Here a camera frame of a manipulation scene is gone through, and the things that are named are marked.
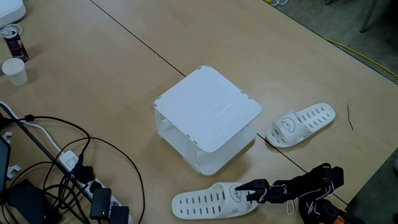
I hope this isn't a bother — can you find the white two-tier shoe rack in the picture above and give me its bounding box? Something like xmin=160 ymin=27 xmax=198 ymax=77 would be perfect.
xmin=154 ymin=65 xmax=263 ymax=177

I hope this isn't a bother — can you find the large black power adapter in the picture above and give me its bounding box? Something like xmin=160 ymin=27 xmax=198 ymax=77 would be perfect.
xmin=109 ymin=205 xmax=130 ymax=224

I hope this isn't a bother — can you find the white power strip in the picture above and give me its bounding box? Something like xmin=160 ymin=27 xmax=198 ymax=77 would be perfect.
xmin=58 ymin=150 xmax=134 ymax=224

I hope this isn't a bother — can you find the white coiled cable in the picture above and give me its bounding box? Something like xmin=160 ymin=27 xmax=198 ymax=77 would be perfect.
xmin=0 ymin=24 xmax=23 ymax=39

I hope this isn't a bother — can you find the long black looping cable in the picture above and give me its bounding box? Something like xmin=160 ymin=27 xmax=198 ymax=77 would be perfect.
xmin=42 ymin=136 xmax=146 ymax=224

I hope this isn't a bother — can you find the yellow floor cable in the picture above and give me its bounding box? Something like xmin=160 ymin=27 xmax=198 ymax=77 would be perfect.
xmin=324 ymin=37 xmax=398 ymax=80

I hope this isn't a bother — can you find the black cable with ferrite bead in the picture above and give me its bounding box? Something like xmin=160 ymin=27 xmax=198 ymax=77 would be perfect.
xmin=2 ymin=114 xmax=91 ymax=162

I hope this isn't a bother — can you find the white power strip cable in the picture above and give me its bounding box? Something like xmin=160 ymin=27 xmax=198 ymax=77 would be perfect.
xmin=0 ymin=100 xmax=65 ymax=154

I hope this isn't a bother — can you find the white slipper with dog print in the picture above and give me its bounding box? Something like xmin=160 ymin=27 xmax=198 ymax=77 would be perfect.
xmin=171 ymin=182 xmax=259 ymax=220
xmin=266 ymin=103 xmax=337 ymax=149

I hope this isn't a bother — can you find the dark purple drink can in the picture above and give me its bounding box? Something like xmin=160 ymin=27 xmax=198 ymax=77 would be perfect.
xmin=2 ymin=28 xmax=29 ymax=63

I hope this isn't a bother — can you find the grey chair leg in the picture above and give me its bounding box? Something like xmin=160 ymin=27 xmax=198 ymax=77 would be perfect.
xmin=359 ymin=0 xmax=384 ymax=34

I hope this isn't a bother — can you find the white flat device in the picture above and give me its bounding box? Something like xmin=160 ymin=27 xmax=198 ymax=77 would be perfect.
xmin=0 ymin=0 xmax=27 ymax=29

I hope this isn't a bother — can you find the black flat box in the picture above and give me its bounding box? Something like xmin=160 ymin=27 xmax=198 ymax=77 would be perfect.
xmin=6 ymin=179 xmax=62 ymax=224

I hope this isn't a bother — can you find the white paper cup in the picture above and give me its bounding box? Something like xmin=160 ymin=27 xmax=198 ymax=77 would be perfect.
xmin=1 ymin=57 xmax=28 ymax=87

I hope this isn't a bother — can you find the white printed bracket part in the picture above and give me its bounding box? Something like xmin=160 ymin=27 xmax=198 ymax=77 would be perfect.
xmin=1 ymin=131 xmax=22 ymax=180

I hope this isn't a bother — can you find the black plug-in charger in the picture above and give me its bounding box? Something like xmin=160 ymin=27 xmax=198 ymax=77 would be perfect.
xmin=72 ymin=154 xmax=96 ymax=185

